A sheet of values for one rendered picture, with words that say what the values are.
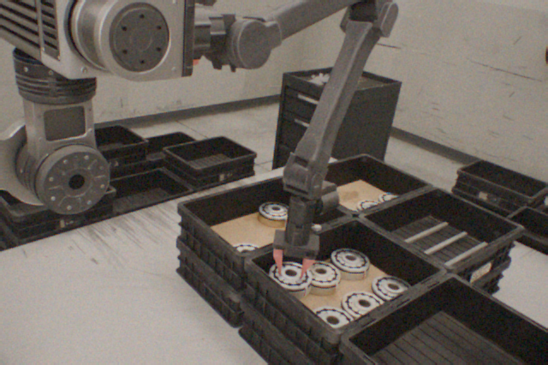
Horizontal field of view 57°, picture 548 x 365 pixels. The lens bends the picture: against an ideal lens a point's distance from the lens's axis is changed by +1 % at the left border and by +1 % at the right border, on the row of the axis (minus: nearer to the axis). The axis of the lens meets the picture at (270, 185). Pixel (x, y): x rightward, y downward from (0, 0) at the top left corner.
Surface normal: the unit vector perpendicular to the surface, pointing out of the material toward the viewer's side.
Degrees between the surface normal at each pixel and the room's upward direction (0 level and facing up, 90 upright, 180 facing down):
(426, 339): 0
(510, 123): 90
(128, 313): 0
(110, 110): 90
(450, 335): 0
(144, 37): 90
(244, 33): 82
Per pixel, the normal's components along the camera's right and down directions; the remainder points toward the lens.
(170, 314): 0.11, -0.89
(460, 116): -0.72, 0.23
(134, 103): 0.69, 0.39
